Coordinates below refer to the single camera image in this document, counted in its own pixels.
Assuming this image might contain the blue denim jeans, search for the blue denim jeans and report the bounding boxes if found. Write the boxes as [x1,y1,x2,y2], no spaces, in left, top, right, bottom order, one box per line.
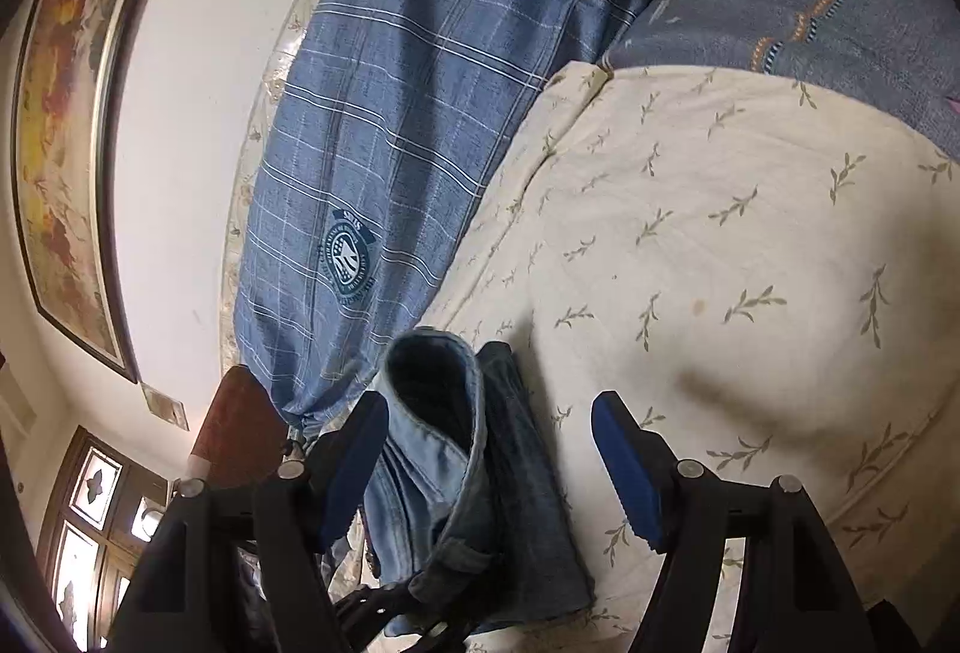
[363,328,594,635]

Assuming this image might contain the brown wooden headboard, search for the brown wooden headboard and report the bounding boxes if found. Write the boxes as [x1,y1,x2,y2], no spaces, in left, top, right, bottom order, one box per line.
[182,364,288,489]

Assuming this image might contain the wooden door with glass panes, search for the wooden door with glass panes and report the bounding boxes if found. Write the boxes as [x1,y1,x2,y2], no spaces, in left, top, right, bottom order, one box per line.
[37,428,169,651]

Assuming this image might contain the cream leaf-print comforter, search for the cream leaf-print comforter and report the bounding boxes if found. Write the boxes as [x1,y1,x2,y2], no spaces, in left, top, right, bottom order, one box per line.
[423,64,958,651]

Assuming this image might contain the blue plaid pillow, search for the blue plaid pillow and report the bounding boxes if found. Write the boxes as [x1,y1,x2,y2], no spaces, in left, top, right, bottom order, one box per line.
[235,0,649,429]

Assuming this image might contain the wall switch plate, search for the wall switch plate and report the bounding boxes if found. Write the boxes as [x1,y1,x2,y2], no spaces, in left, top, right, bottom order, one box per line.
[140,382,190,432]

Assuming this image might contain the framed wall painting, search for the framed wall painting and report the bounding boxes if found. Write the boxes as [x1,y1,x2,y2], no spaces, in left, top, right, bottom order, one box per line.
[10,0,146,382]

